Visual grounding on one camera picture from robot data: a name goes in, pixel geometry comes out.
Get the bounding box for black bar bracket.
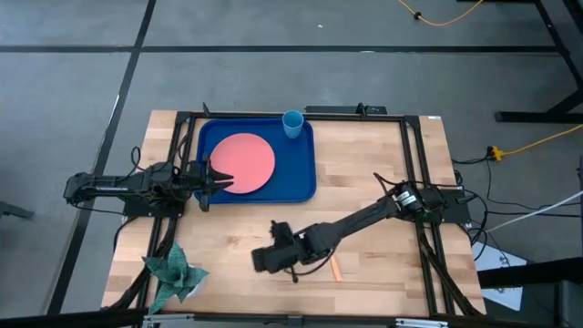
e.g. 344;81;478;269
303;102;389;116

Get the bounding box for blue plastic cup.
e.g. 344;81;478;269
281;109;305;139

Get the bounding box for white cable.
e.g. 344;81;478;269
484;190;583;234

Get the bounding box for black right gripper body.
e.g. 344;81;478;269
266;234;318;274

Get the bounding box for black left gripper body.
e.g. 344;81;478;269
180;153;215;213

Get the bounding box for black furniture edge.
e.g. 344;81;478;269
476;256;583;328

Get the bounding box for red round plate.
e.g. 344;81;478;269
210;132;277;195

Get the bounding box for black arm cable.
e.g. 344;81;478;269
372;171;456;191
128;145;159;177

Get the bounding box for green crumpled cloth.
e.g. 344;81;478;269
141;241;211;316

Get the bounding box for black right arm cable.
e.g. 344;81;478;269
372;171;456;191

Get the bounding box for metal front rail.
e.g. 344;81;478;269
139;312;450;328

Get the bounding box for black aluminium table frame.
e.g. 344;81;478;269
108;108;485;320

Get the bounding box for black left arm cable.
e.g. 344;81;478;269
128;145;159;177

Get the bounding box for black desk legs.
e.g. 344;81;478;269
457;0;583;125

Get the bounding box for white paper sheet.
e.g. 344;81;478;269
471;241;527;313

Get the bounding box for black floor cable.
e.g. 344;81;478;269
450;154;583;220

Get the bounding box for yellow cable with plug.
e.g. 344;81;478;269
488;123;583;162

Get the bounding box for orange stick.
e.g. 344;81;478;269
329;254;344;283

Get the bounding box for grey stand foot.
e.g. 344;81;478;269
0;200;36;220

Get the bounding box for blue plastic tray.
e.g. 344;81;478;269
194;117;318;205

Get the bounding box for yellow extension cable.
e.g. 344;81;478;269
394;0;485;27

